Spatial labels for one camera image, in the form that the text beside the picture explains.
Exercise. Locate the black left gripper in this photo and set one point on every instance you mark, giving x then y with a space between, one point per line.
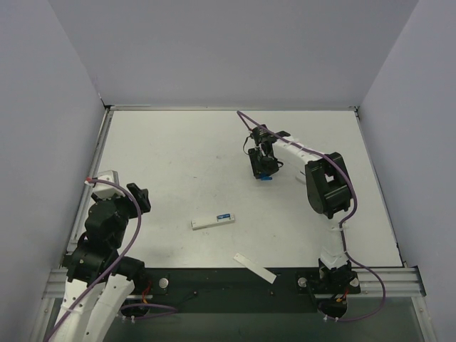
141 199

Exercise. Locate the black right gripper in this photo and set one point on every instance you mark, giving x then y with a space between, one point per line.
258 164

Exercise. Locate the long white remote control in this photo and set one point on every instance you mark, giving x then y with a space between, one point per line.
207 222

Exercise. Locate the white remote battery cover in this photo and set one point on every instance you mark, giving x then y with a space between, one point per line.
260 271

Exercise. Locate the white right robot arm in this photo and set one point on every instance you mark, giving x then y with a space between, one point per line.
325 177

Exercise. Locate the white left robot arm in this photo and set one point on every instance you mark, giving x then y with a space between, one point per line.
99 274

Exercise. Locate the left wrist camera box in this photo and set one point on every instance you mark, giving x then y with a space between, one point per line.
103 191

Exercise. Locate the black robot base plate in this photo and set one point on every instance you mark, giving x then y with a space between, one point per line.
238 290

